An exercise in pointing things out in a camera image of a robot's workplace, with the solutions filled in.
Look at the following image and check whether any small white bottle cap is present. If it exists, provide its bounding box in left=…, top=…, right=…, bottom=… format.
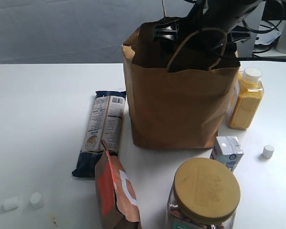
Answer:
left=262, top=145, right=275, bottom=159

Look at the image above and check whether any blue noodle package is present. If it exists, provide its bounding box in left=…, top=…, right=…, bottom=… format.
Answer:
left=72, top=91, right=126, bottom=179

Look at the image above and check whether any yellow grain plastic bottle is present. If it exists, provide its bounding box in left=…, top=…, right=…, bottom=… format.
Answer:
left=226, top=67, right=264, bottom=129

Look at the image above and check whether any brown paper bag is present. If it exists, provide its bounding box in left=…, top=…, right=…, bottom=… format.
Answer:
left=122, top=22, right=240, bottom=150

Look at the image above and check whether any white marshmallow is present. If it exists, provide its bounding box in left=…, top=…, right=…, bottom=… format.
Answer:
left=30, top=192, right=44, bottom=209
left=2, top=196, right=20, bottom=211

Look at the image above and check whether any white marshmallow left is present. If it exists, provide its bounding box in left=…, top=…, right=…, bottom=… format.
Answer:
left=2, top=196, right=20, bottom=211

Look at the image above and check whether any small white milk carton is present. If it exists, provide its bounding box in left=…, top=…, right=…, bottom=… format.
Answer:
left=210, top=136, right=244, bottom=172

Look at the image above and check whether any black cable loop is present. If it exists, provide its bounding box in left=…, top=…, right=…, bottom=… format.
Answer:
left=238, top=0, right=286, bottom=60

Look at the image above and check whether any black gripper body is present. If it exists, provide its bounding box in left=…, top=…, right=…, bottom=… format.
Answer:
left=153, top=18, right=251, bottom=59

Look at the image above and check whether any brown orange paper pouch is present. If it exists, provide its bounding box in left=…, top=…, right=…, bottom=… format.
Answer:
left=95, top=140, right=142, bottom=229

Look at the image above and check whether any nut jar with yellow lid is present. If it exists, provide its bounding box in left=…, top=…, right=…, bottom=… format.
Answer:
left=165, top=157, right=241, bottom=229

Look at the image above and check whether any white marshmallow right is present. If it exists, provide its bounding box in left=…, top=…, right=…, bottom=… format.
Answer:
left=30, top=192, right=44, bottom=209

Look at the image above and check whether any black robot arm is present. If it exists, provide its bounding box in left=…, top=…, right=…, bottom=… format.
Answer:
left=153, top=0, right=260, bottom=60

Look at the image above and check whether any white paper sheet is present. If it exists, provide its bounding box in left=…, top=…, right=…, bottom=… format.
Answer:
left=255, top=29, right=281, bottom=45

